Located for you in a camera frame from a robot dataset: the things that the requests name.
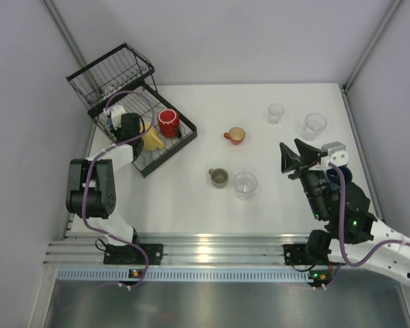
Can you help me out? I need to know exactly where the yellow mug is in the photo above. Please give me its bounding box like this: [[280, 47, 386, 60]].
[[140, 121, 165, 152]]

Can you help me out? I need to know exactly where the red mug black handle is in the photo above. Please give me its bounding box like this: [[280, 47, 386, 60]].
[[157, 109, 182, 139]]

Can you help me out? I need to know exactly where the black wire dish rack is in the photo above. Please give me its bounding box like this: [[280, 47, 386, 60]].
[[66, 43, 197, 177]]

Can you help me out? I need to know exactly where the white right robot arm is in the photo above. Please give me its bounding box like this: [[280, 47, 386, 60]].
[[279, 139, 410, 288]]

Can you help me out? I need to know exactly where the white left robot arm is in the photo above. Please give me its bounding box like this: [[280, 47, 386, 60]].
[[66, 113, 163, 265]]

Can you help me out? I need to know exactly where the dark blue mug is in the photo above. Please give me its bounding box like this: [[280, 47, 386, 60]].
[[326, 165, 353, 190]]

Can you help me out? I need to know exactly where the clear glass far right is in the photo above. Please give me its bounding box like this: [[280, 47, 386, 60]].
[[301, 113, 327, 141]]

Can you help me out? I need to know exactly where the clear glass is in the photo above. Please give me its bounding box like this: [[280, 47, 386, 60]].
[[301, 113, 327, 141], [268, 103, 285, 124], [233, 172, 258, 200]]

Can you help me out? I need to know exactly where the clear glass near centre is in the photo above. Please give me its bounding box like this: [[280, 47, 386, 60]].
[[233, 172, 258, 200]]

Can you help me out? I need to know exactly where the clear glass at back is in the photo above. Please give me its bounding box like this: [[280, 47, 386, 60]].
[[268, 103, 285, 124]]

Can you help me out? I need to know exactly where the orange small cup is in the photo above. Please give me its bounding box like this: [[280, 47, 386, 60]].
[[223, 127, 246, 145]]

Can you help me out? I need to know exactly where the olive green small cup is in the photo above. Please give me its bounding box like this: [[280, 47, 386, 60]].
[[208, 168, 229, 189]]

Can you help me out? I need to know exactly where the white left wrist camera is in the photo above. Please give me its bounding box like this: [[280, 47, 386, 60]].
[[103, 105, 126, 130]]

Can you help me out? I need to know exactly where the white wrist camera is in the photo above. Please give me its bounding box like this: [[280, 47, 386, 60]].
[[103, 105, 126, 130], [320, 141, 349, 170]]

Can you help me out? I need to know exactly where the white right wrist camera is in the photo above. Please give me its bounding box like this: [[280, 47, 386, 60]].
[[320, 141, 349, 170]]

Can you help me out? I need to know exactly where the aluminium mounting rail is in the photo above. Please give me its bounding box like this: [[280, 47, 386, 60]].
[[42, 232, 410, 267]]

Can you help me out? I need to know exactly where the slotted cable duct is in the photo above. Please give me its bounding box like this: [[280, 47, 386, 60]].
[[57, 268, 313, 283]]

